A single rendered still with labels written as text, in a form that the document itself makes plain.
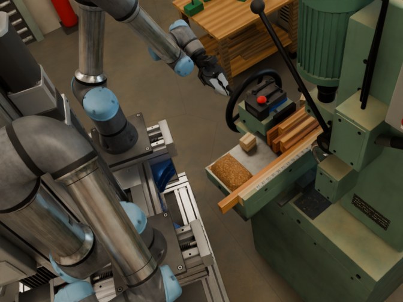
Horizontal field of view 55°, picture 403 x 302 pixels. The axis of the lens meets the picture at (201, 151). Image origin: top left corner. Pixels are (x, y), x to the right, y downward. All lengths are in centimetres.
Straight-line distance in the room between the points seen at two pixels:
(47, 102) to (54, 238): 33
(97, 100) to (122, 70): 184
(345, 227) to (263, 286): 85
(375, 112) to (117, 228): 57
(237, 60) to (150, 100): 70
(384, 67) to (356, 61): 11
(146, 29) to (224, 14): 130
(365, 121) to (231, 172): 50
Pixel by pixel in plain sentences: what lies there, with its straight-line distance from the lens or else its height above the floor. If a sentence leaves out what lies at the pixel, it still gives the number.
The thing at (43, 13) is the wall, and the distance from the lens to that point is 398.
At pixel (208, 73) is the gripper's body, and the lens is 152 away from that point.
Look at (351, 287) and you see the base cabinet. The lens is 139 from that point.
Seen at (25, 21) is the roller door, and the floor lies 20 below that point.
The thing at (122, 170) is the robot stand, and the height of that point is 73.
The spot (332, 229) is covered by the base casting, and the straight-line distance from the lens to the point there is 126.
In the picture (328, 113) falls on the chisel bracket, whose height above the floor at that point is 106.
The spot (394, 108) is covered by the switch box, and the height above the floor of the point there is 137.
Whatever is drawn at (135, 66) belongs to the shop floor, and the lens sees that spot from 322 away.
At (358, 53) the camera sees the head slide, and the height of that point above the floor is 135.
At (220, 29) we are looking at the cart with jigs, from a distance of 244.
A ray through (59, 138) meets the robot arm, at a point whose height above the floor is 143.
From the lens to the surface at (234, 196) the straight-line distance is 115.
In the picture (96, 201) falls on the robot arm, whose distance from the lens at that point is 78.
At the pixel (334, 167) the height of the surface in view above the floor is 108.
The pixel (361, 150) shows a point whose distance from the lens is 89.
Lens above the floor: 193
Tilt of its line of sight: 52 degrees down
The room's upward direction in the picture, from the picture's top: 16 degrees counter-clockwise
